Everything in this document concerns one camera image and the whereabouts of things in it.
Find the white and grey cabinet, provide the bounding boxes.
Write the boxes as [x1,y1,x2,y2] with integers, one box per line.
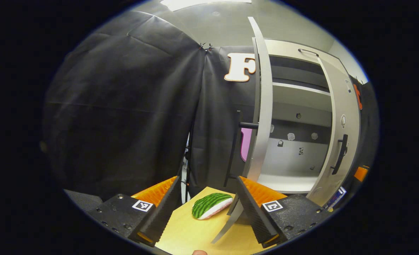
[253,37,351,195]

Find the white cabinet shelf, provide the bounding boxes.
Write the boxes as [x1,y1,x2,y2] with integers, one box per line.
[257,172,319,194]
[271,82,333,113]

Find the black backdrop cloth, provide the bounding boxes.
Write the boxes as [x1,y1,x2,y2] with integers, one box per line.
[347,73,380,199]
[43,11,263,202]

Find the white cabinet drawer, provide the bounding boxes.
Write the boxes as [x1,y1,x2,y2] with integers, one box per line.
[254,38,344,71]

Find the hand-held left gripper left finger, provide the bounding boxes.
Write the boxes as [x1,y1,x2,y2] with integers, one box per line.
[85,176,180,247]

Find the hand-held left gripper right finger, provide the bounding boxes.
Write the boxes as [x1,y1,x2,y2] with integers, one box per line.
[236,176,332,248]

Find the white cabinet door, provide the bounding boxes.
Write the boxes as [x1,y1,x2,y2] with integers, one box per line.
[211,17,274,244]
[306,57,361,208]

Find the toy watermelon slice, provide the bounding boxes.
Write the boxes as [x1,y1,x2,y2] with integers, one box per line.
[192,193,233,220]

